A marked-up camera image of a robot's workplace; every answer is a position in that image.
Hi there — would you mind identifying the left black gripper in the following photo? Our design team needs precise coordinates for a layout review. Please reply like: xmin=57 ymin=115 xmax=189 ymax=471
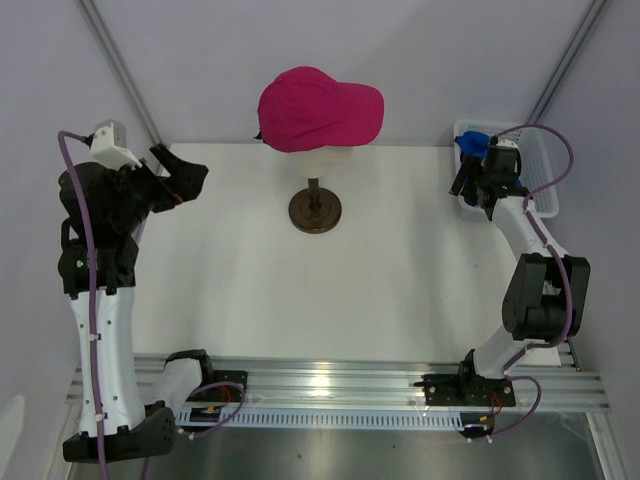
xmin=104 ymin=143 xmax=207 ymax=232

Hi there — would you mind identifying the blue baseball cap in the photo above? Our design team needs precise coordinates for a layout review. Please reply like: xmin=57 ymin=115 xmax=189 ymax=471
xmin=455 ymin=131 xmax=529 ymax=208

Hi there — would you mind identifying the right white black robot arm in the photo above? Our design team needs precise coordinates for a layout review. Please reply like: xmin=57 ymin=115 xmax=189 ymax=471
xmin=450 ymin=136 xmax=590 ymax=404

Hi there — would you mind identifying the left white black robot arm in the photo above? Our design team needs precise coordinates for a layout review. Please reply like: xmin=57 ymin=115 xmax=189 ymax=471
xmin=58 ymin=145 xmax=216 ymax=464

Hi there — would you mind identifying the white perforated plastic basket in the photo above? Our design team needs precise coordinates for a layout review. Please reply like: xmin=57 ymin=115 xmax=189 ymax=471
xmin=453 ymin=119 xmax=559 ymax=219

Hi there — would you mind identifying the right corner aluminium profile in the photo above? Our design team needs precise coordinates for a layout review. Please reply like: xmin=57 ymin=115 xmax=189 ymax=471
xmin=527 ymin=0 xmax=613 ymax=123

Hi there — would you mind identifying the corner aluminium profile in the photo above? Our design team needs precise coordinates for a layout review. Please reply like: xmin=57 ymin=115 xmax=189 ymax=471
xmin=527 ymin=0 xmax=613 ymax=123
xmin=74 ymin=0 xmax=164 ymax=145

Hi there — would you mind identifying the cream mannequin head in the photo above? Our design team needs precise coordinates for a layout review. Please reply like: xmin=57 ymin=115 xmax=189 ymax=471
xmin=286 ymin=146 xmax=354 ymax=179

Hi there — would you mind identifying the left corner aluminium profile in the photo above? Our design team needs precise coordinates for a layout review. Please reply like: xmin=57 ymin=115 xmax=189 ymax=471
xmin=74 ymin=0 xmax=164 ymax=145

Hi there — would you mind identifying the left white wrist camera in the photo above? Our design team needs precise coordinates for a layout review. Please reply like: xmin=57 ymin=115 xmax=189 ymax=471
xmin=90 ymin=120 xmax=142 ymax=170

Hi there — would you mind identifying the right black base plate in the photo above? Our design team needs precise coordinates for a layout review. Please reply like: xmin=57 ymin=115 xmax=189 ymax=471
xmin=413 ymin=373 xmax=516 ymax=407

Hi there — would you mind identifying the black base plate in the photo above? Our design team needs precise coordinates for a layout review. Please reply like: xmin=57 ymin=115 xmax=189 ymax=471
xmin=202 ymin=370 xmax=249 ymax=404
xmin=413 ymin=373 xmax=516 ymax=407

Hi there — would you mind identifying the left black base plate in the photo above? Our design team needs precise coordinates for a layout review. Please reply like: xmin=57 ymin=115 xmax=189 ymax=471
xmin=202 ymin=370 xmax=249 ymax=404

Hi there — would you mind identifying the aluminium extrusion rail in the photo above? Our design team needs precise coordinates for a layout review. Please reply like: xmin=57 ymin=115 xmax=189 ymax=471
xmin=64 ymin=353 xmax=612 ymax=414

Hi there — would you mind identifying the white slotted cable duct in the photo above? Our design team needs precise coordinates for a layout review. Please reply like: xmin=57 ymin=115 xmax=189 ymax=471
xmin=177 ymin=406 xmax=463 ymax=432

